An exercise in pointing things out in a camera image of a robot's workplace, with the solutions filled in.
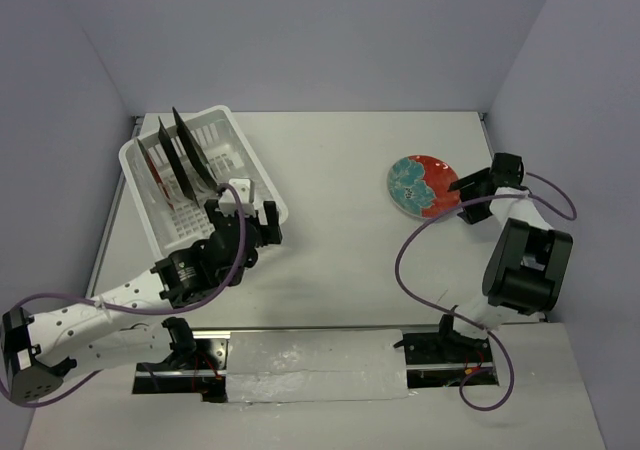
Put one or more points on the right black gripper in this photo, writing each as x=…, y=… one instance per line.
x=477, y=178

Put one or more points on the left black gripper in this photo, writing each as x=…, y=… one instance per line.
x=270, y=233

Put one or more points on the small red teal floral plate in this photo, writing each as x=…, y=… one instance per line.
x=419, y=186

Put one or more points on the large red teal floral plate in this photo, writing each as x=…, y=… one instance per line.
x=151, y=167

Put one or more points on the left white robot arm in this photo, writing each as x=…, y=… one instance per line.
x=137, y=320

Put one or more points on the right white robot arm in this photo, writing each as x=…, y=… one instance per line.
x=526, y=269

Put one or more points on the white plastic dish rack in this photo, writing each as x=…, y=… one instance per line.
x=171, y=223

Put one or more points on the black square plate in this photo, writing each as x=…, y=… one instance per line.
x=183, y=171
x=194, y=152

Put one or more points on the white foam front board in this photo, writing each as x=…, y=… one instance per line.
x=548, y=409

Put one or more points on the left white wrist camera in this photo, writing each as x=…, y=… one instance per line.
x=238, y=193

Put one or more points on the metal base rail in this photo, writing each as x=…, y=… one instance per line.
x=312, y=365

